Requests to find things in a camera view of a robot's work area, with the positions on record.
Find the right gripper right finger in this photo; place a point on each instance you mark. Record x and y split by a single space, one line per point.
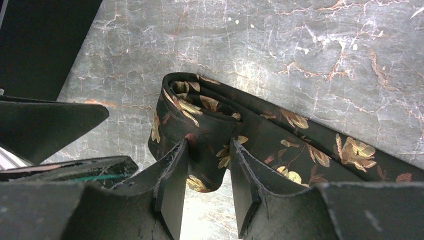
271 207

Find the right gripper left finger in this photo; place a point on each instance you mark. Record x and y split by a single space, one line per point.
146 206

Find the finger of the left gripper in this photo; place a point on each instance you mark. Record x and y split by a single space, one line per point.
34 130
104 172

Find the black gold floral tie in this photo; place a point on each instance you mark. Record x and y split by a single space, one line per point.
209 115

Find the black display box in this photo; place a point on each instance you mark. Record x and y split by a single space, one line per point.
39 42

